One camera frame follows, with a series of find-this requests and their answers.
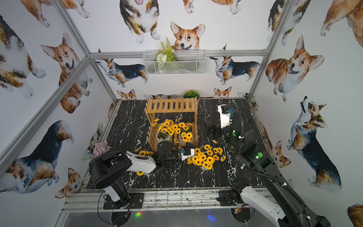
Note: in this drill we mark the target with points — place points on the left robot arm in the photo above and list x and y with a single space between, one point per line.
110 164

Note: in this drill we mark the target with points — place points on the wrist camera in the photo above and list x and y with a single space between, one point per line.
225 112
187 153

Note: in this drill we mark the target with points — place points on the green fern white flower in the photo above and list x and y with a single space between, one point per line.
167 53

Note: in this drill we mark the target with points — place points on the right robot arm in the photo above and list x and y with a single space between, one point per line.
289 210

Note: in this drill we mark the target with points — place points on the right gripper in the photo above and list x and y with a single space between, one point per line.
210 128

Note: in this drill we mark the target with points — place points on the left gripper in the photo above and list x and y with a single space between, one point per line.
188 145

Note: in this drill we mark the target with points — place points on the wooden two-tier shelf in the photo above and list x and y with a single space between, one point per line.
173 120

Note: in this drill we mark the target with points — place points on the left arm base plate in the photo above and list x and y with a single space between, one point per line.
131 201

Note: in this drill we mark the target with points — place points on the aluminium front rail frame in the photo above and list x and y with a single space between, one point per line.
149 200

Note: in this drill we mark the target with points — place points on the pink flower bunch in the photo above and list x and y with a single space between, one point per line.
100 148

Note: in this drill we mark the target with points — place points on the sunflower pot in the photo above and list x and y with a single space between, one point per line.
207 156
142 153
164 130
183 133

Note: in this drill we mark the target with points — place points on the pink pot green plant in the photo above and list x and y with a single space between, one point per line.
191 94

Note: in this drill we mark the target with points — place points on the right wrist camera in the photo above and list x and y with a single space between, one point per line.
225 112

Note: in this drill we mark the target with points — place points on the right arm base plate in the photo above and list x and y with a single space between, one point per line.
229 198

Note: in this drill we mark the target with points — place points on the white wire wall basket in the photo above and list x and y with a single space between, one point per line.
177 63

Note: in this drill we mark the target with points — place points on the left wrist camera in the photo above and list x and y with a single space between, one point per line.
187 153

